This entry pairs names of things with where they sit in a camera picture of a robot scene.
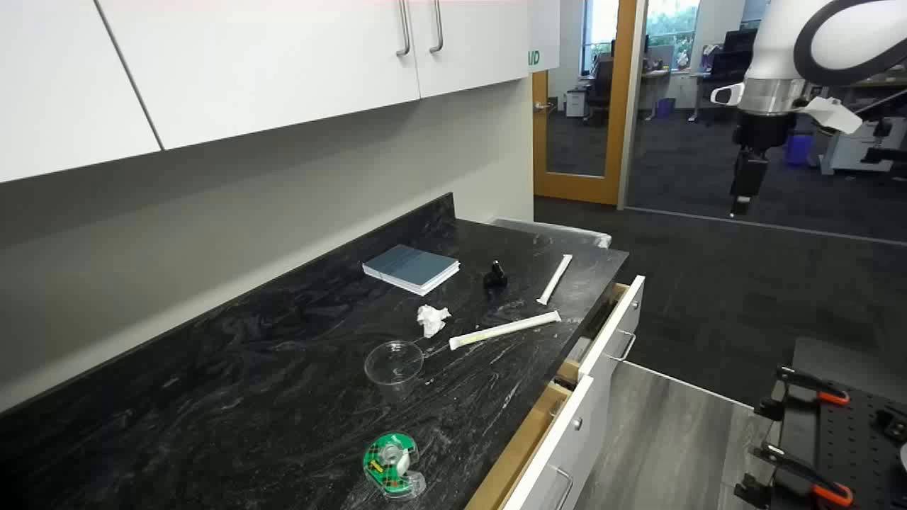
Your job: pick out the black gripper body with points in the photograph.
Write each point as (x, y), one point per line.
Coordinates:
(756, 137)

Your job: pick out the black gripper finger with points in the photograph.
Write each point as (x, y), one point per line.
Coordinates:
(742, 201)

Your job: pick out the white paper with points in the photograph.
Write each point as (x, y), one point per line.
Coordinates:
(433, 321)

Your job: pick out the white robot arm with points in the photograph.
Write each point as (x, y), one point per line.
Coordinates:
(800, 48)

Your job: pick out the short white tube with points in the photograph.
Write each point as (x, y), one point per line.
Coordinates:
(555, 279)

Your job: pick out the long white tube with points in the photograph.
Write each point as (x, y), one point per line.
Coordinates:
(502, 330)

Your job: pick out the small black clip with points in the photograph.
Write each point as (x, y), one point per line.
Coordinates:
(495, 275)

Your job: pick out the white lower cabinets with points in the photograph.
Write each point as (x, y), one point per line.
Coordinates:
(669, 445)

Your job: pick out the white cabinets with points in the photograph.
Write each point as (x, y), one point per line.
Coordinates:
(104, 79)
(669, 445)

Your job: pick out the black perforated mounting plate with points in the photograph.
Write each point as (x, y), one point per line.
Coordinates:
(859, 445)

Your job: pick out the blue-grey book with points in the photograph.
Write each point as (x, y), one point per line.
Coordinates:
(411, 270)

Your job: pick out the open white drawer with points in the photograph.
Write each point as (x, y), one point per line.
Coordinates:
(557, 445)

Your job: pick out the clear round glass dish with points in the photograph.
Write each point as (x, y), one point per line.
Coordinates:
(396, 364)

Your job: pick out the white upper cabinets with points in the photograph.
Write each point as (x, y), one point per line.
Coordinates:
(104, 79)

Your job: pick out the wooden door frame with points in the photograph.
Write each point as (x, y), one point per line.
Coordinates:
(583, 98)

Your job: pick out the orange-handled clamp upper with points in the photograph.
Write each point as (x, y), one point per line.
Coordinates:
(813, 387)

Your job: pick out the orange-handled clamp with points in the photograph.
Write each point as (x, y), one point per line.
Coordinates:
(813, 387)
(804, 479)

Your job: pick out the orange-handled clamp lower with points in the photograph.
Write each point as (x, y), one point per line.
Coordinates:
(804, 479)

